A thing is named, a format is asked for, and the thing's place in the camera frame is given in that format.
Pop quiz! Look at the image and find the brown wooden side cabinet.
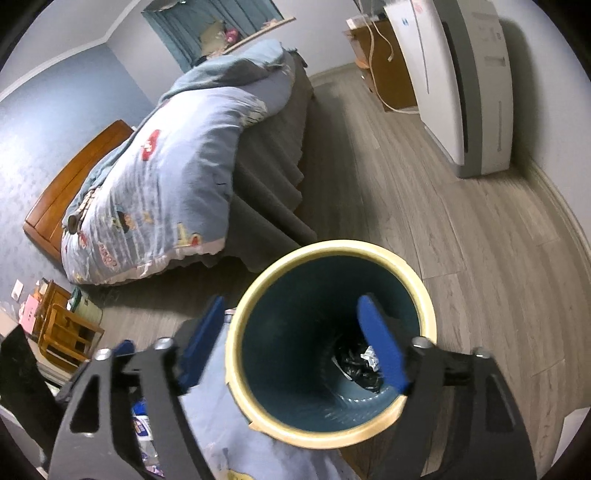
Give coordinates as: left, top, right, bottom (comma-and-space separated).
345, 20, 417, 111

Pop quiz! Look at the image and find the teal window curtain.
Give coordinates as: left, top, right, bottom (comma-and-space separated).
142, 0, 283, 72

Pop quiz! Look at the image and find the teal yellow-rimmed trash bin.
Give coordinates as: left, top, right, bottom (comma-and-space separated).
224, 240, 437, 450

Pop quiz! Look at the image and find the black crumpled trash in bin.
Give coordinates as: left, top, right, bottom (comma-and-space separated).
332, 343, 384, 393

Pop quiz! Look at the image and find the blue cartoon duvet on bed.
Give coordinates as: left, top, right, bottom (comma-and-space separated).
61, 40, 294, 285

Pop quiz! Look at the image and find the blue cartoon cloth foreground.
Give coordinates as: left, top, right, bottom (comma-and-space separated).
180, 309, 358, 480

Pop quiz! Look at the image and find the dark grey bed skirt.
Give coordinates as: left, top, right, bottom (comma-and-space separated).
202, 50, 319, 274

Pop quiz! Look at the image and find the white charging cable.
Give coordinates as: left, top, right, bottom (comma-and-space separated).
358, 13, 421, 115

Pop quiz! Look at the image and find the wooden bed headboard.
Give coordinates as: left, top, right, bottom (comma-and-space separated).
23, 120, 132, 265

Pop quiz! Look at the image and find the white grey air purifier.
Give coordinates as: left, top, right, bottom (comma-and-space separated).
385, 0, 514, 178

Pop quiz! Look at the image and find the green white small bin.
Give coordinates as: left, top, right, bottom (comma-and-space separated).
66, 287, 103, 325

